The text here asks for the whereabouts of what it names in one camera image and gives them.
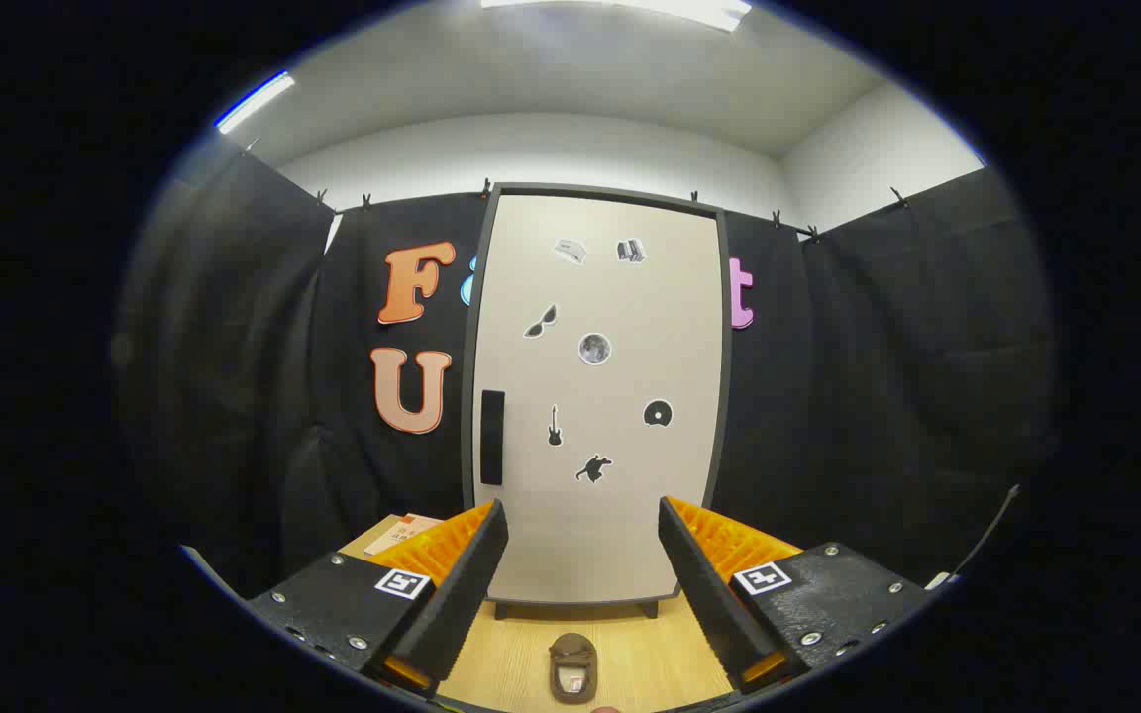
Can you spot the wide ceiling light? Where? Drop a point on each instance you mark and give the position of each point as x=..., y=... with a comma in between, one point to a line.
x=689, y=12

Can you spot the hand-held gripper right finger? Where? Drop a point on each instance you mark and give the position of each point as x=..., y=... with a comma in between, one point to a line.
x=709, y=604

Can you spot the beige shoe cabinet door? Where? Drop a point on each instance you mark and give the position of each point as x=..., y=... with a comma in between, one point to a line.
x=630, y=327

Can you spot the thin black bar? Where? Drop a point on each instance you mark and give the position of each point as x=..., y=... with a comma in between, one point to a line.
x=991, y=525

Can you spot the white green object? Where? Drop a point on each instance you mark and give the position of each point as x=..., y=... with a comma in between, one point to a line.
x=939, y=580

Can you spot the dark grey shoe cabinet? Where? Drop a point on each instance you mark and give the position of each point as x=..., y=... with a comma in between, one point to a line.
x=467, y=416

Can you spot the black backdrop cloth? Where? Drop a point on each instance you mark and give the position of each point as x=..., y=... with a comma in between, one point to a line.
x=878, y=396

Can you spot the beige orange book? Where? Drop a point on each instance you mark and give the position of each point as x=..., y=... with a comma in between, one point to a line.
x=402, y=533

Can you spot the narrow ceiling light strip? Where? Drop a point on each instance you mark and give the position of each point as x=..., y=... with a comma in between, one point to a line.
x=256, y=101

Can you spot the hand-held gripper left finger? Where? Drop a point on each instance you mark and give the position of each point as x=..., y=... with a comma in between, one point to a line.
x=462, y=604

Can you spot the brown fuzzy shoe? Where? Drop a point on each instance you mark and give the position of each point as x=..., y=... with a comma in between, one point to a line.
x=572, y=654

